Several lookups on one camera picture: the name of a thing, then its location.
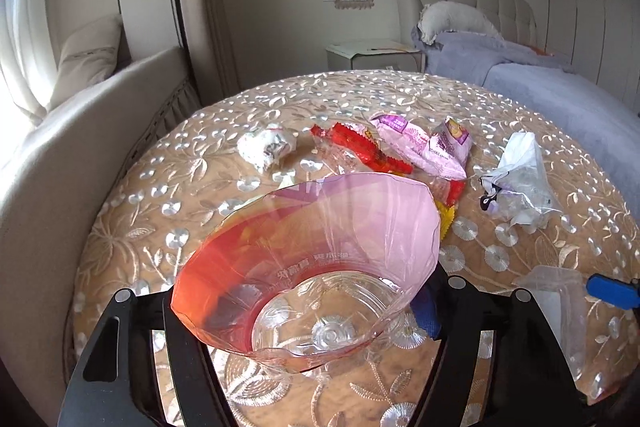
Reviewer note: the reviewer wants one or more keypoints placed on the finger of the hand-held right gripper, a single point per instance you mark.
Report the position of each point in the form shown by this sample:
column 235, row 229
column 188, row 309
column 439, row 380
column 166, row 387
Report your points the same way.
column 612, row 291

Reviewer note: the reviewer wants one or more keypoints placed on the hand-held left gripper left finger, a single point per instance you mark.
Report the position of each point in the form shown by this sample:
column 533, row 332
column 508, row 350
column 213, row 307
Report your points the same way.
column 185, row 357

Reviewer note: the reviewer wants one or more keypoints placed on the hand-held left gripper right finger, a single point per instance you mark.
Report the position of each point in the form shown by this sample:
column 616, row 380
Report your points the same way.
column 427, row 314

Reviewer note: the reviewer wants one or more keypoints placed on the clear plastic wrapper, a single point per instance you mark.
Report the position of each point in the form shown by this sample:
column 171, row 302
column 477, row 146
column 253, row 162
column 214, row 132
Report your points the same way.
column 555, row 307

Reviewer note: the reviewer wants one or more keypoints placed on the yellow snack wrapper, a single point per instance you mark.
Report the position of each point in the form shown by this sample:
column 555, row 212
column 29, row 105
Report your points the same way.
column 445, row 218

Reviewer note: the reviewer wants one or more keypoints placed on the white printed wrapper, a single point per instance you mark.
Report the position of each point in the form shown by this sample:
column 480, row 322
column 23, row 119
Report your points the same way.
column 265, row 147

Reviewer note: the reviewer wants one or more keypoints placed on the white crumpled plastic bag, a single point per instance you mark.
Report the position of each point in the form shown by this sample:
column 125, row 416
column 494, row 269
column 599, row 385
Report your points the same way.
column 520, row 167

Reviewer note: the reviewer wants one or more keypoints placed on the pink snack wrapper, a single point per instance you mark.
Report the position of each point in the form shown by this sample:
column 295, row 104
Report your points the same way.
column 420, row 144

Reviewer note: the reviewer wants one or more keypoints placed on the red snack wrapper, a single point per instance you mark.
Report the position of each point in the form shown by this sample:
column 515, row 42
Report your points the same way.
column 360, row 146

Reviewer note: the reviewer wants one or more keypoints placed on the floral lace tablecloth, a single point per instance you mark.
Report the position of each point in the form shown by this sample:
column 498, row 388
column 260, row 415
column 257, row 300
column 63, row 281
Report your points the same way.
column 200, row 167

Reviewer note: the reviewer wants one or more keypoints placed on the bed with white cover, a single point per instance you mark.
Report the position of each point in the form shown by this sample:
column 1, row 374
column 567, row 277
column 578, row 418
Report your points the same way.
column 560, row 97

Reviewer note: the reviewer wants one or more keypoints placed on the beige sofa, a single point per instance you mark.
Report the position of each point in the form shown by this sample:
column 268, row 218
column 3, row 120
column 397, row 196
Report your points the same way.
column 75, row 147

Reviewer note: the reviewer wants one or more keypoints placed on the white nightstand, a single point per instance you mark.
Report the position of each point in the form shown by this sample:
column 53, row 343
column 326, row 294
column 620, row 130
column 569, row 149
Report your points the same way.
column 365, row 59

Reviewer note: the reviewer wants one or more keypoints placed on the beige wardrobe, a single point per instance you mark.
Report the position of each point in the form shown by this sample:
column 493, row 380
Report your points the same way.
column 590, row 7

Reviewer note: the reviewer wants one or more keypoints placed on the white pillow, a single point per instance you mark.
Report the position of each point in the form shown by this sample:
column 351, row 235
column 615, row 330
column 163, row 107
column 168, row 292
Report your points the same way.
column 457, row 19

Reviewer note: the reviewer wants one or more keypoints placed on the beige cushion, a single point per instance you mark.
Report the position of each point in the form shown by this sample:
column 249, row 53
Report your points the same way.
column 87, row 57

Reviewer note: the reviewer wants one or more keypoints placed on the white sheer curtain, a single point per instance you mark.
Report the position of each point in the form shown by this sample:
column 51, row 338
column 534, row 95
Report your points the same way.
column 25, row 32

